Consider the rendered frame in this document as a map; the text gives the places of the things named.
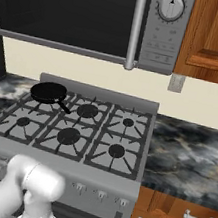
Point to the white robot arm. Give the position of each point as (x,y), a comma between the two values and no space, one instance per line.
(8,191)

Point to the grey gas stove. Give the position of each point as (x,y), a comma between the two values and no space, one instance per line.
(76,132)

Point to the black frying pan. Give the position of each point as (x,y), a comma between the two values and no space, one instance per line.
(49,92)

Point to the black microwave door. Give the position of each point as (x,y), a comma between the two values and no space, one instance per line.
(65,5)

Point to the wooden drawer front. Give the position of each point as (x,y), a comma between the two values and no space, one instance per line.
(171,210)

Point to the stainless steel microwave oven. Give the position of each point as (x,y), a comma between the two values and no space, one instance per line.
(158,52)

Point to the round silver microwave dial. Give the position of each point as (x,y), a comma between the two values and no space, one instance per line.
(171,7)

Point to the grey wall socket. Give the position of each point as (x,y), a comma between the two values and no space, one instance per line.
(177,83)

